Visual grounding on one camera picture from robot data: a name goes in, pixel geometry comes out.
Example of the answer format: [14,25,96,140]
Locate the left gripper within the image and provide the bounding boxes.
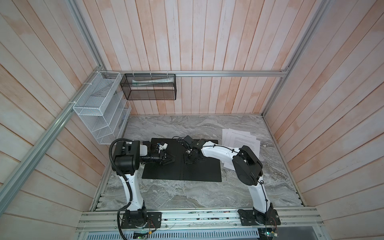
[140,150,175,166]

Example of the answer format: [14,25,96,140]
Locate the blue folder black inside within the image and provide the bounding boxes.
[142,138,222,183]

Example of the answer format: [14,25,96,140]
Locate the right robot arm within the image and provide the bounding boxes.
[181,136,274,225]

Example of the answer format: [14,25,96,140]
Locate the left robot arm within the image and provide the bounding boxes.
[109,138,174,230]

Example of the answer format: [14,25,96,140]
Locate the lower white paper sheets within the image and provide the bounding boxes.
[221,128,259,164]

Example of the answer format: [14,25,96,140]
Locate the black mesh basket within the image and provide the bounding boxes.
[120,74,177,101]

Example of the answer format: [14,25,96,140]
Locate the papers in black basket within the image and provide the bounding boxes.
[132,77,175,87]

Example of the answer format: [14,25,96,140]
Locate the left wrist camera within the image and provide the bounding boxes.
[157,142,168,151]

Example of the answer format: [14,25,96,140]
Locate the black corrugated cable conduit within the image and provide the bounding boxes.
[108,138,134,240]

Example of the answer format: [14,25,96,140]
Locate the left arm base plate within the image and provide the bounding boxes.
[121,211,162,229]

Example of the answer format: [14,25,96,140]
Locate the white wire mesh shelf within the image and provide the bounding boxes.
[73,71,132,145]

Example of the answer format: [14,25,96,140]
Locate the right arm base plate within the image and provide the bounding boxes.
[238,208,281,226]

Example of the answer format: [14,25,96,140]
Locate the aluminium frame bar back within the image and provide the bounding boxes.
[116,70,288,77]

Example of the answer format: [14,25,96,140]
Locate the aluminium frame bar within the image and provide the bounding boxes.
[261,1,334,119]
[1,67,107,218]
[116,70,288,77]

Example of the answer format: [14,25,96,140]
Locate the aluminium front rail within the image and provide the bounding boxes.
[76,207,325,232]

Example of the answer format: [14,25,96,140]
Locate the aluminium frame bar left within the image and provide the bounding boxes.
[1,67,107,218]

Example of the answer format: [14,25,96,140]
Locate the aluminium frame bar right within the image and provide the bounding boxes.
[261,1,334,119]

